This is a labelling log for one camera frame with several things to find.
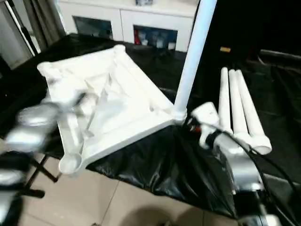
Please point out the black camera tripod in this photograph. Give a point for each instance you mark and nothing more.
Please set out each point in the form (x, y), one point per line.
(26, 35)

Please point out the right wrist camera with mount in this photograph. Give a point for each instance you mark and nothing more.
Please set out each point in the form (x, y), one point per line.
(207, 113)

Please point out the dark object on cabinet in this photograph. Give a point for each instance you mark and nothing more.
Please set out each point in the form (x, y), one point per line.
(144, 2)

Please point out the white cabinet with glass doors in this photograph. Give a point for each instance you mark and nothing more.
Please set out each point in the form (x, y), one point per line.
(122, 16)

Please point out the black glossy mat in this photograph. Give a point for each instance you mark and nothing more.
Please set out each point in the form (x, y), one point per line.
(176, 164)

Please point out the white plastic table leg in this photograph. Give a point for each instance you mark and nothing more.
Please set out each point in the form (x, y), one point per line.
(192, 58)
(223, 99)
(236, 101)
(249, 106)

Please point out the small tan label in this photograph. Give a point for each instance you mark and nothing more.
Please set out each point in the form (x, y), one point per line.
(224, 49)

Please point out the grey curtain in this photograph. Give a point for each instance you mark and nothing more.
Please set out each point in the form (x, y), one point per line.
(44, 21)

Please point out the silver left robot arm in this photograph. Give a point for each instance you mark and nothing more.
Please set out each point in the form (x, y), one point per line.
(30, 122)

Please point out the long black bar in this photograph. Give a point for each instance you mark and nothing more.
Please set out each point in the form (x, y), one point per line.
(279, 55)

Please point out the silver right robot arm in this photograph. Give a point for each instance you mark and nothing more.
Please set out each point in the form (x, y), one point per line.
(240, 160)

